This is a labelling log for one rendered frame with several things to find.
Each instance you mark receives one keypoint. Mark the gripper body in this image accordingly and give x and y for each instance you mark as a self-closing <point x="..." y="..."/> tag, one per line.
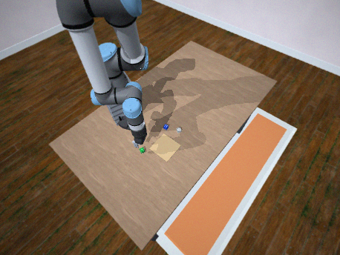
<point x="139" y="132"/>

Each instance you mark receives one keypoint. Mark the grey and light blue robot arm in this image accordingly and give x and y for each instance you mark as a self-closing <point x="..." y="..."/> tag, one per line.
<point x="105" y="72"/>

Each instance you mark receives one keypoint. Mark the tan flat mat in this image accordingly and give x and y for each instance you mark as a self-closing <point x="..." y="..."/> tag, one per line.
<point x="165" y="147"/>

